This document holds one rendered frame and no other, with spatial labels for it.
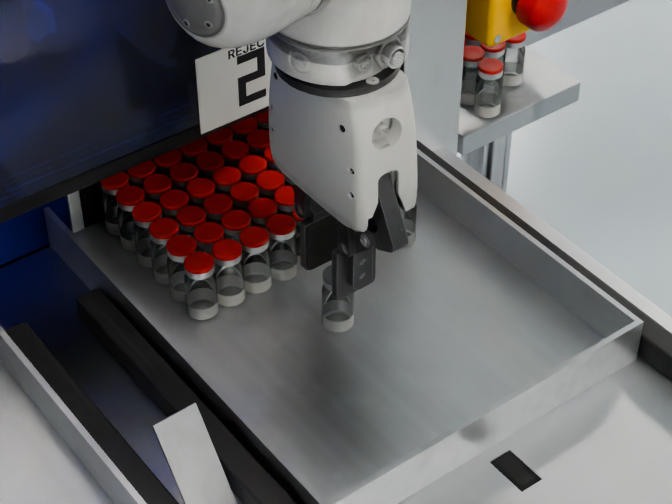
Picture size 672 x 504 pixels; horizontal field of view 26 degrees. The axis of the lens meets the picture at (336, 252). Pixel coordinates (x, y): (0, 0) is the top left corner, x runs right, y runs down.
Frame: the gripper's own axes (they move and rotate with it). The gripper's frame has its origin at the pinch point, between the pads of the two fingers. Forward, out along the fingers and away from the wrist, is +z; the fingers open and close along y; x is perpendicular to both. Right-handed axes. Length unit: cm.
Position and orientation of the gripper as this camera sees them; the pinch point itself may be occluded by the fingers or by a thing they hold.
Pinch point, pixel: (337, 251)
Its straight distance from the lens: 96.0
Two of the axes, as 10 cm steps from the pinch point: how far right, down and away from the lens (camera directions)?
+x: -8.0, 3.9, -4.5
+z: 0.0, 7.5, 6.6
